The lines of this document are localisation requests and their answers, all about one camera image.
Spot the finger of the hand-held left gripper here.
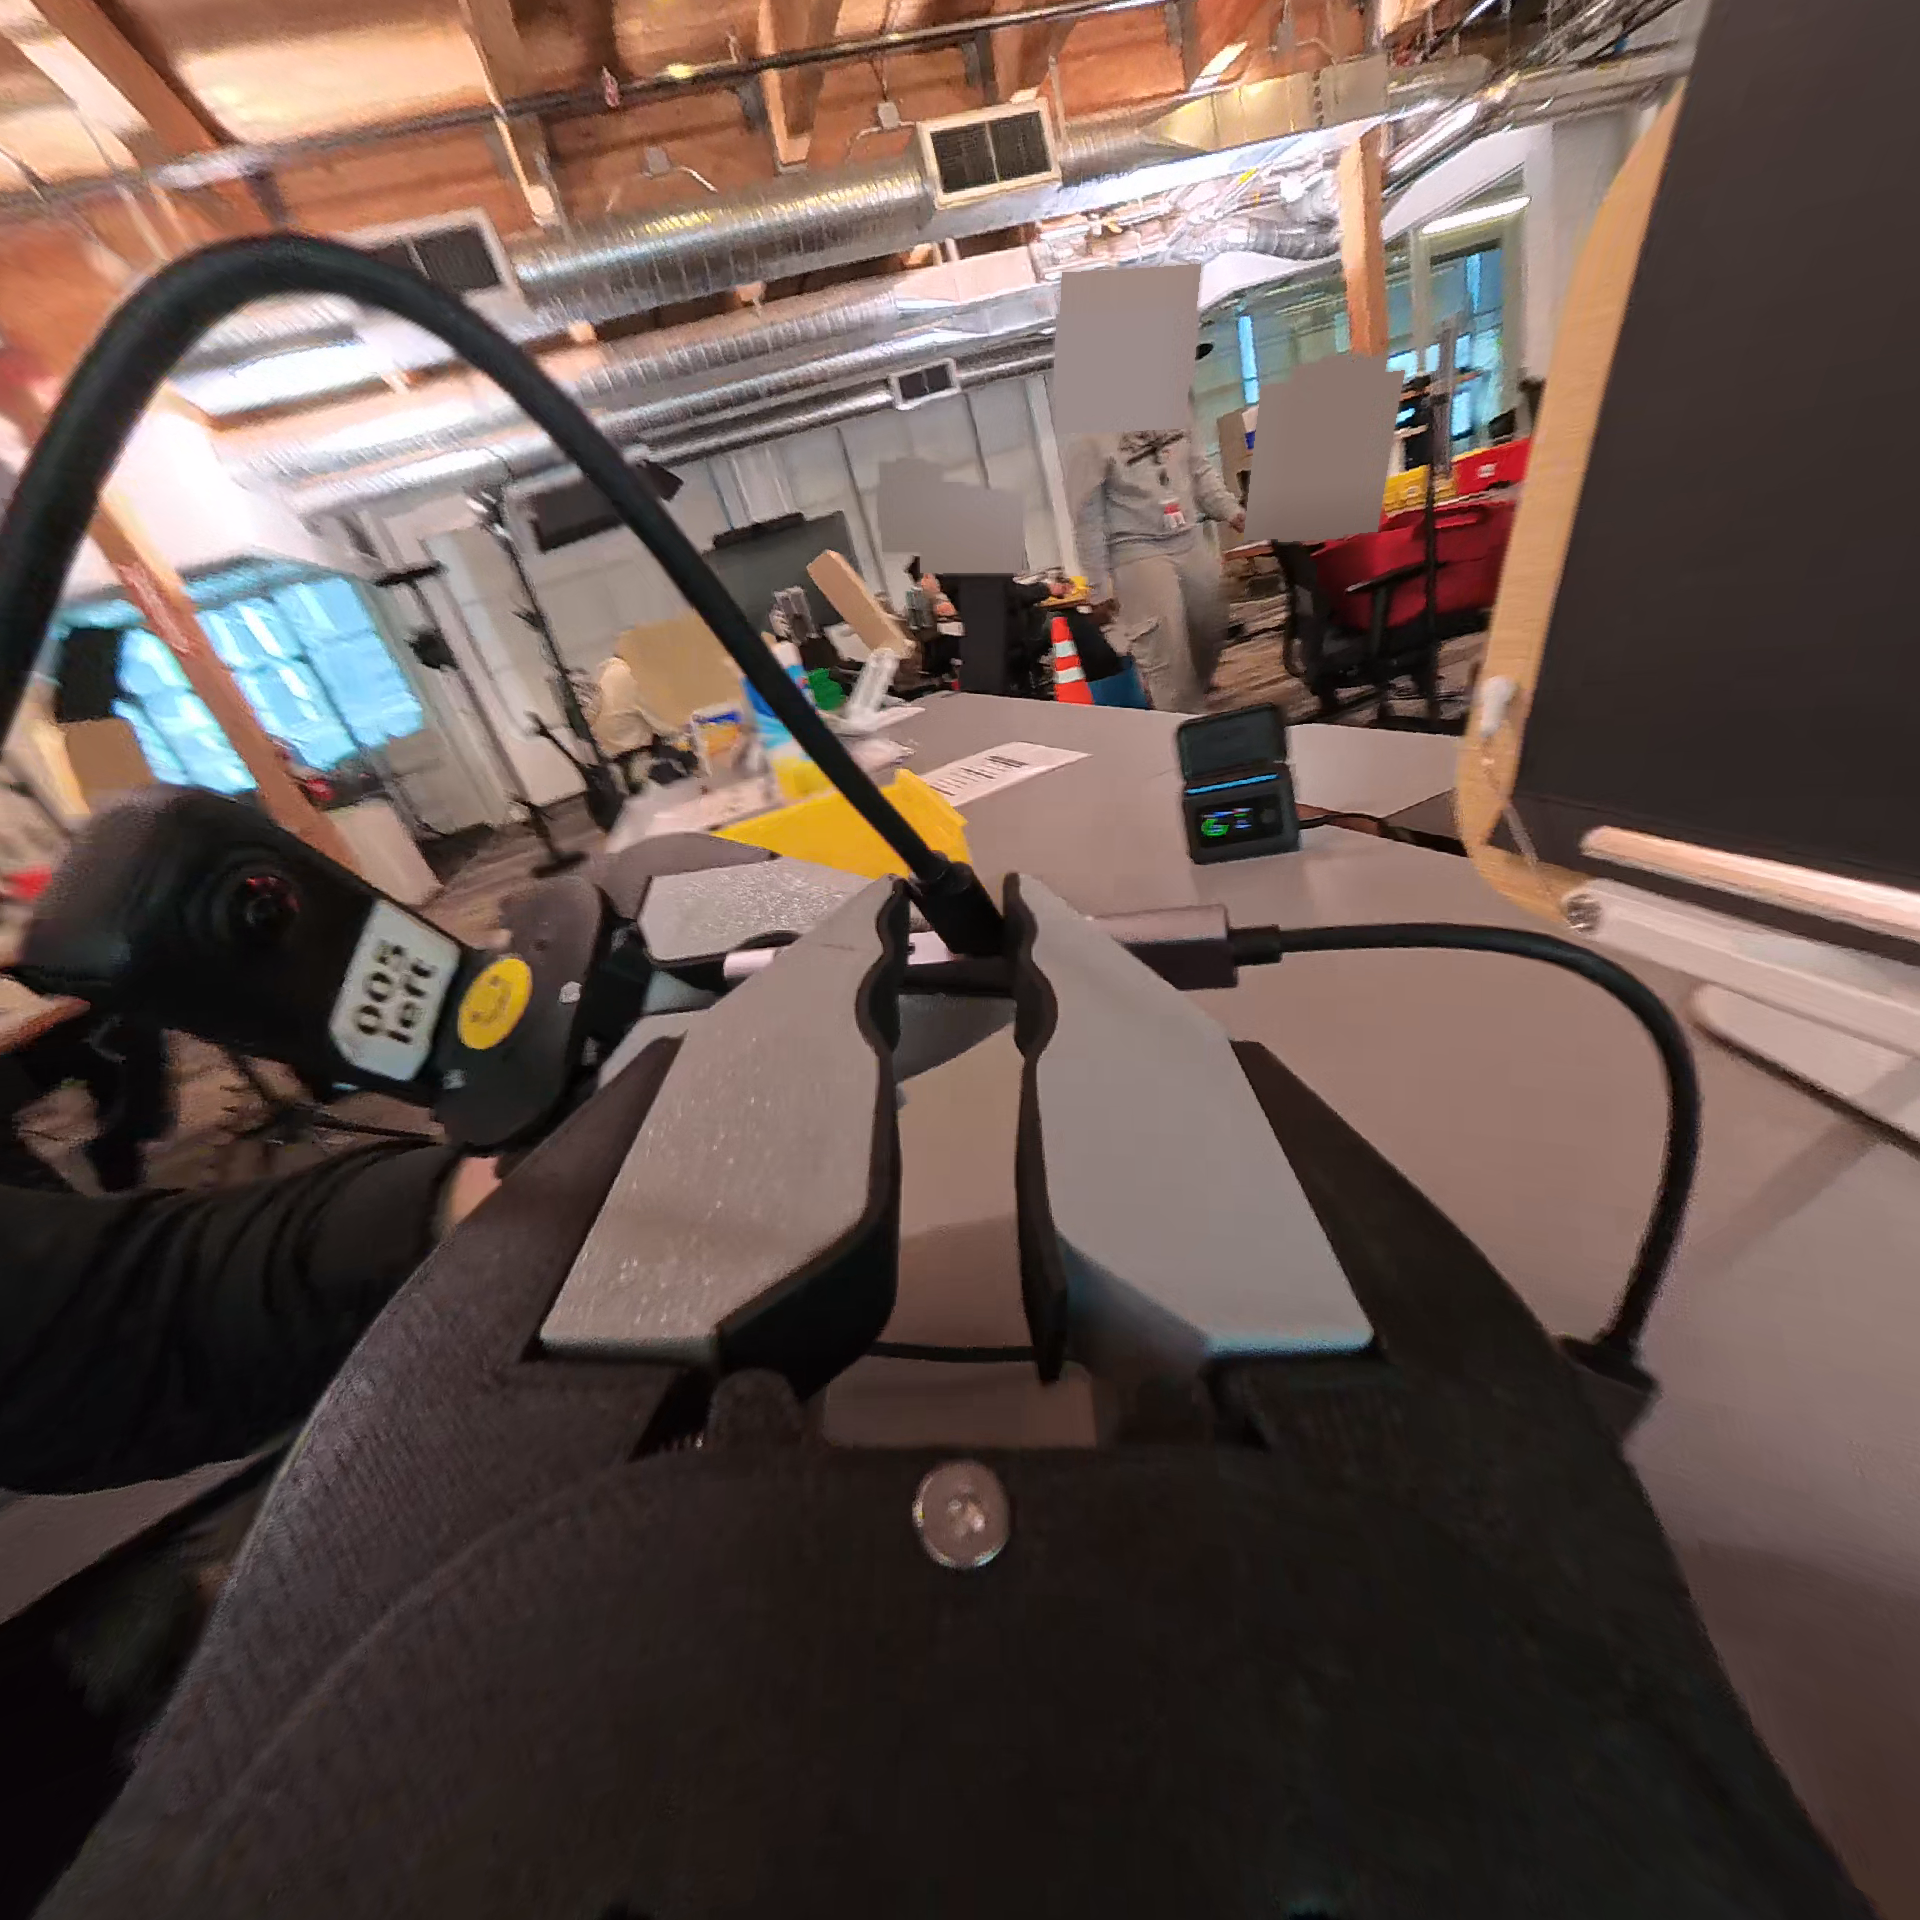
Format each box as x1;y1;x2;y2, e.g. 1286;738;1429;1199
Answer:
642;856;890;966

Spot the dark wall board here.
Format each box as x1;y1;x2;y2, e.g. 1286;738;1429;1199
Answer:
704;512;864;621

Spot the thin black USB-C cable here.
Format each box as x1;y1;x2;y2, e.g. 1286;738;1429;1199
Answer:
0;238;1004;962

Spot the grey USB hub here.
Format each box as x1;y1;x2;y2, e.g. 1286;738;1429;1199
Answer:
725;903;1242;994

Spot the white paper sheet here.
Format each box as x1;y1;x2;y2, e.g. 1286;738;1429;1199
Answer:
914;738;1096;806

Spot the silver air duct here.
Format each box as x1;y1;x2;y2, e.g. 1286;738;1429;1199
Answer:
496;113;1353;325

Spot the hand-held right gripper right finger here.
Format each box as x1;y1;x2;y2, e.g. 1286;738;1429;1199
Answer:
998;873;1377;1403

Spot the yellow plastic bin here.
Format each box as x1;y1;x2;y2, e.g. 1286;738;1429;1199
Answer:
720;769;973;881

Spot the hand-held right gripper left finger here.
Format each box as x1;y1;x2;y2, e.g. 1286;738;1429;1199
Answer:
537;878;914;1398

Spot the tan cardboard panel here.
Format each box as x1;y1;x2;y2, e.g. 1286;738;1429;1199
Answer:
598;615;752;753
808;551;914;659

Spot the dark battery charging case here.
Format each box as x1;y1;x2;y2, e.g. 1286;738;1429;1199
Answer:
1174;704;1298;866

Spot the black studio light stand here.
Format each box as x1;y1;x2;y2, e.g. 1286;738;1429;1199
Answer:
464;471;684;873

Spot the thick black braided cable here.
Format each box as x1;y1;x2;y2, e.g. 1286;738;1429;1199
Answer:
1230;921;1706;1427

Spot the wood-rimmed black monitor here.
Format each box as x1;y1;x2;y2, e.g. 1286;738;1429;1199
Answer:
1457;0;1920;962

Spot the cleaning wipes canister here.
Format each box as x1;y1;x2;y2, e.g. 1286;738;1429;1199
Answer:
688;698;782;806

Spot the red basket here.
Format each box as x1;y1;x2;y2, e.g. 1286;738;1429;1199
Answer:
1306;496;1521;640

